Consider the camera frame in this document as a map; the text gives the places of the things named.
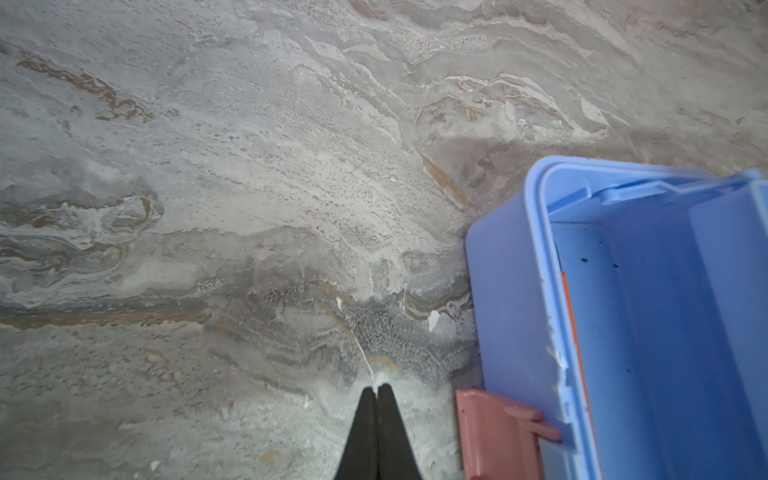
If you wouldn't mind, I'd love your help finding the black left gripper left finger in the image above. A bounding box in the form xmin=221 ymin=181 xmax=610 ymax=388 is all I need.
xmin=334 ymin=387 xmax=378 ymax=480

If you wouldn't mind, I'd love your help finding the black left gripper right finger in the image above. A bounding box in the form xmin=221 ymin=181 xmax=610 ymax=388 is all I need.
xmin=376 ymin=384 xmax=422 ymax=480

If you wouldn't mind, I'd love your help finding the pink tool box latch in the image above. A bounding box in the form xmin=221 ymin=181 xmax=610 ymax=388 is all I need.
xmin=456 ymin=389 xmax=562 ymax=480

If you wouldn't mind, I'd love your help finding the blue tool box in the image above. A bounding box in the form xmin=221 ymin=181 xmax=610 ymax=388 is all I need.
xmin=466 ymin=156 xmax=767 ymax=479

